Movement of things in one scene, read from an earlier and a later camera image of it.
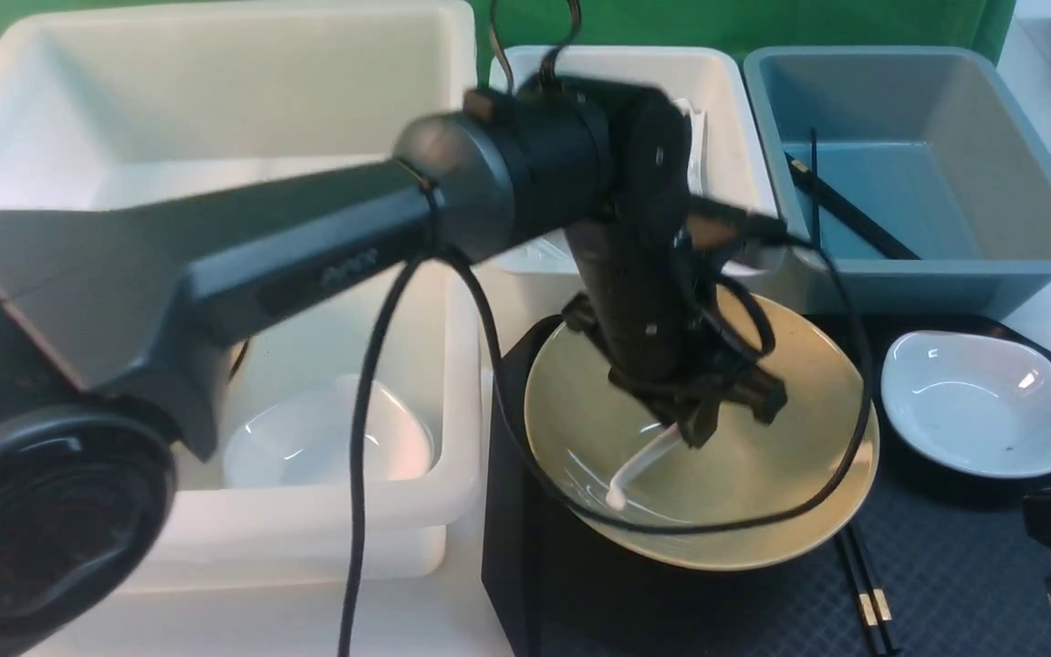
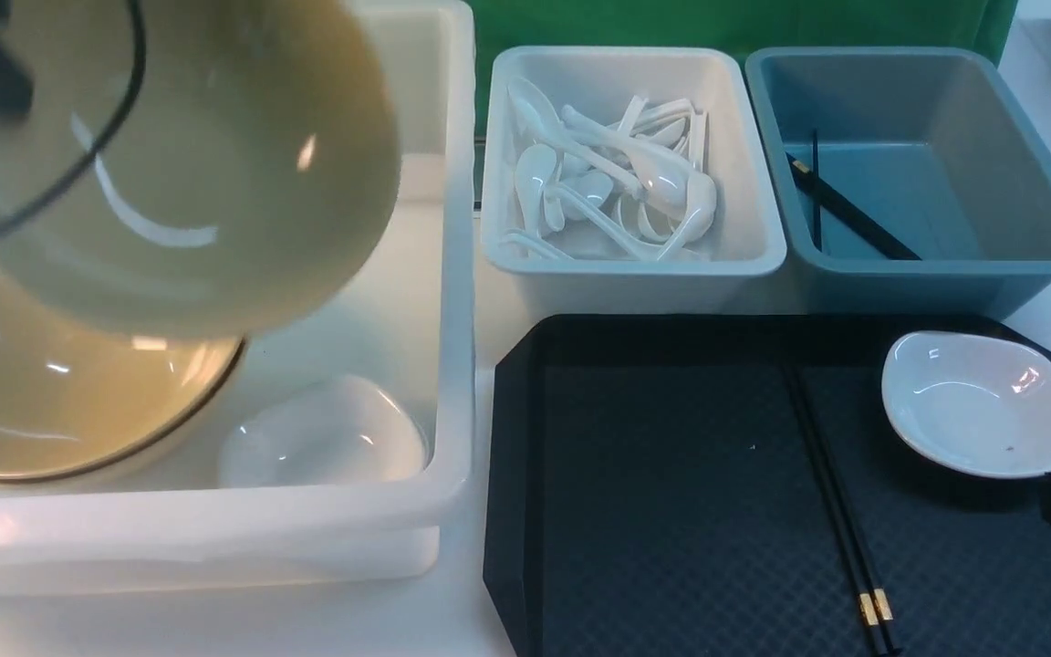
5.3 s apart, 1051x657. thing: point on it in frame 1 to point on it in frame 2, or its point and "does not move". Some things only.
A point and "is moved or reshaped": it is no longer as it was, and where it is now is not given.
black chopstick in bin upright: [815, 192] does not move
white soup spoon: [637, 461] is moved or reshaped
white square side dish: [979, 403] does not move
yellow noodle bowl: [586, 435] to [185, 169]
